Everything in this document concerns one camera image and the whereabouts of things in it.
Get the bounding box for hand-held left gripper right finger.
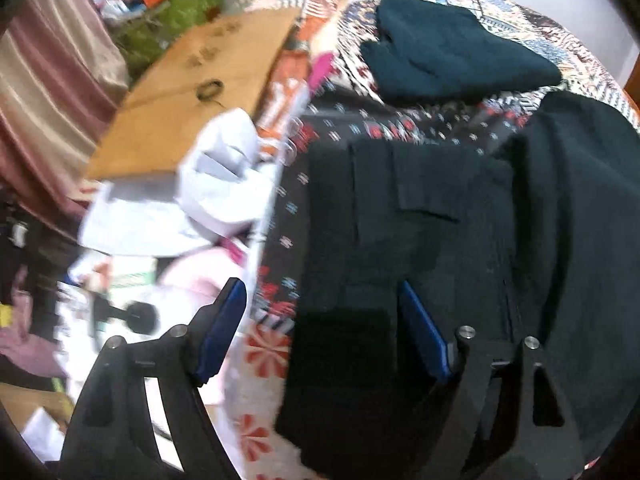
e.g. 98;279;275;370
397;280;587;480

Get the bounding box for folded dark teal garment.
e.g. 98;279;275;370
360;0;563;103

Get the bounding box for patterned patchwork bedsheet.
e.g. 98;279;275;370
220;0;640;480

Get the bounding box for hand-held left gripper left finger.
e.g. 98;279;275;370
59;277;248;480

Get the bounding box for pink cloth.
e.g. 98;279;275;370
155;247;251;331

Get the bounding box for black hair tie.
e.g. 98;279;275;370
197;79;224;102

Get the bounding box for pink satin curtain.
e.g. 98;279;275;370
0;0;132;221

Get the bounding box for brown cardboard sheet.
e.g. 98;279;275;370
86;9;303;181

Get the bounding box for green patterned cloth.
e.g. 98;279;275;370
111;0;224;74

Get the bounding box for black pants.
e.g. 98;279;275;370
274;91;640;480

